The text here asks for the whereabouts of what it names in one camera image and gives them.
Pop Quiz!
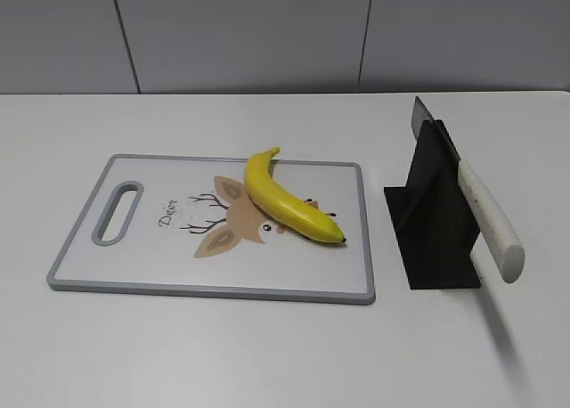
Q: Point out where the yellow plastic banana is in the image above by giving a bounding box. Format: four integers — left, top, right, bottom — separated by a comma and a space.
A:
244, 147, 346, 244

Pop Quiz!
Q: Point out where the white-handled kitchen knife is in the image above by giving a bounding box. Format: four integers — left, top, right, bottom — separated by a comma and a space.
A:
411, 96, 525, 283

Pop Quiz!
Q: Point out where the grey-rimmed white cutting board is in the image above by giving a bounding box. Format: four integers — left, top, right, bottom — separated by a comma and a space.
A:
47, 154, 375, 305

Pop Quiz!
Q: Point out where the black knife stand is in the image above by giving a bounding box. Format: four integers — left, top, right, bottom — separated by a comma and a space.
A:
384, 120, 481, 290

